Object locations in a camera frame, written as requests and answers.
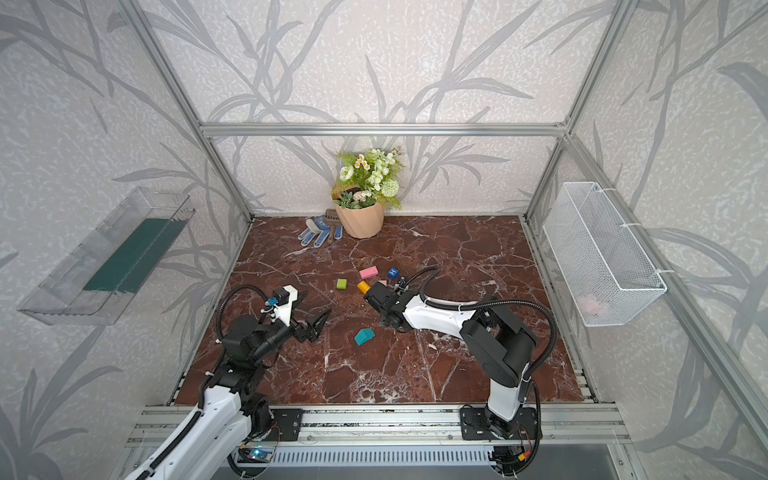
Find orange rectangular block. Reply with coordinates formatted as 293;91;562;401
357;281;371;295

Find white wire basket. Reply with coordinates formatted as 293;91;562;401
543;182;667;327

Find blue dotted work glove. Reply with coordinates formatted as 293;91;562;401
298;216;343;248

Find right base connector wires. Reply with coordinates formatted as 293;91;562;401
488;427;535;475

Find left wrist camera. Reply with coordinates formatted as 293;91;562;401
261;285;299;327

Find teal wedge block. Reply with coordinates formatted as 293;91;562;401
354;328;375;346

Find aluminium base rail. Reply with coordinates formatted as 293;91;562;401
122;403;632;469

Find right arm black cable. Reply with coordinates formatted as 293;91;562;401
403;266;559;475

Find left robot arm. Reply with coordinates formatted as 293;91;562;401
127;309;331;479

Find green artificial plant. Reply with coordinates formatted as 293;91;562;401
331;147;404;210

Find pink object in basket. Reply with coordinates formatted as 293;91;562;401
577;294;606;317

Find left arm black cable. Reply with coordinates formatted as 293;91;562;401
134;284;271;480

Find beige flower pot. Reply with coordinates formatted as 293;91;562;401
335;203;385;239

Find left green circuit board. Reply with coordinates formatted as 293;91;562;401
238;446;274;464

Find aluminium cage frame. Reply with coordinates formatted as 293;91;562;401
117;1;767;448

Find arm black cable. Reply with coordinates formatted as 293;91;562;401
134;284;271;480
403;266;559;475

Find clear plastic wall shelf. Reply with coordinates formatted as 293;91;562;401
18;187;195;326

